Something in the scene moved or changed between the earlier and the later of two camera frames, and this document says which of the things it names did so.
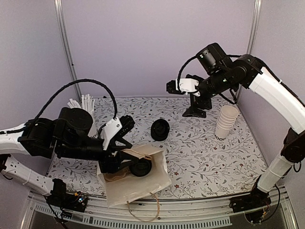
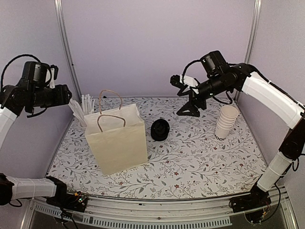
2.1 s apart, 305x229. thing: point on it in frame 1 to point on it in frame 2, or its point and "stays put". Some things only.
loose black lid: x=159 y=130 stays put
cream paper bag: x=122 y=191 to x=117 y=138
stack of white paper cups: x=226 y=119 stays put
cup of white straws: x=87 y=103 stays put
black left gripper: x=111 y=163 to x=63 y=96
